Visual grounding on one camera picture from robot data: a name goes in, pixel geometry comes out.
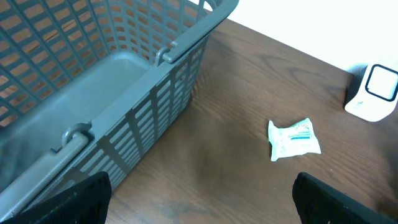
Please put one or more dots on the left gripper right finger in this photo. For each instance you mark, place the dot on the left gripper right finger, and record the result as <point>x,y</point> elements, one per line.
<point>317,202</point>

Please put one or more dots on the teal snack packet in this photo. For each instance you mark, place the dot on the teal snack packet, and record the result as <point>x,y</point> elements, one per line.
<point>296,140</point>

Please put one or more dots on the grey plastic shopping basket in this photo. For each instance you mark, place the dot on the grey plastic shopping basket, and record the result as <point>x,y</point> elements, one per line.
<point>89,86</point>

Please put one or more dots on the white barcode scanner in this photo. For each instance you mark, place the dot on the white barcode scanner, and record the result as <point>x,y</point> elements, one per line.
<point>372,93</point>

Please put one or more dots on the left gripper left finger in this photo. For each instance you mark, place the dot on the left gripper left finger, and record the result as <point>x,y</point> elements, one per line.
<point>84,203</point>

